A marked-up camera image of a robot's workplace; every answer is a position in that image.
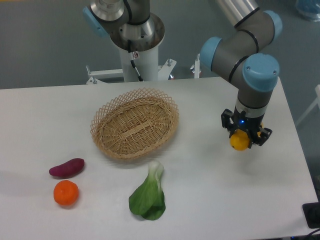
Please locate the purple sweet potato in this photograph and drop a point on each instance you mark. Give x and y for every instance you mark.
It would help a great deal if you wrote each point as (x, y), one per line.
(68, 169)

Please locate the white frame at right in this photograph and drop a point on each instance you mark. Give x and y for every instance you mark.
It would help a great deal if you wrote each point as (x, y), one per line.
(315, 103)

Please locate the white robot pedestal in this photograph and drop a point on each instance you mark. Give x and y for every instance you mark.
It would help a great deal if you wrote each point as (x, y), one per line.
(136, 66)

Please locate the black device at table edge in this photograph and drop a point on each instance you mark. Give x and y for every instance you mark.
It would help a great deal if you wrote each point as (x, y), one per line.
(312, 214)

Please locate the green bok choy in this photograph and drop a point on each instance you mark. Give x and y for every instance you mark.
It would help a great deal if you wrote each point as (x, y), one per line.
(148, 200)

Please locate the woven wicker basket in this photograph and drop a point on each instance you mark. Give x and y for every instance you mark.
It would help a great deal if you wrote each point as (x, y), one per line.
(135, 123)

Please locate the yellow mango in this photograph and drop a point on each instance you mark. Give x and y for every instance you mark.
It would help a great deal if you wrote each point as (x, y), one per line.
(239, 139)

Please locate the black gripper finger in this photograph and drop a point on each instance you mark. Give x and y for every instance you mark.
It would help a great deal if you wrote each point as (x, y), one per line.
(259, 137)
(227, 121)

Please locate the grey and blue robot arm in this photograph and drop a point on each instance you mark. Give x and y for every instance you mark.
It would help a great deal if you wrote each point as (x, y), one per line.
(137, 33)

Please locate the blue plastic bag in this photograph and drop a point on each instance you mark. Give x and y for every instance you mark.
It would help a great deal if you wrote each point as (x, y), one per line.
(309, 9)

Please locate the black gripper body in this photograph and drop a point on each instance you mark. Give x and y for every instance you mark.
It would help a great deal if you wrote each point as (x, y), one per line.
(252, 118)

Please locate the orange tangerine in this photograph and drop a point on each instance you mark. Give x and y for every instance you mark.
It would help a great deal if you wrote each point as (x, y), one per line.
(65, 193)

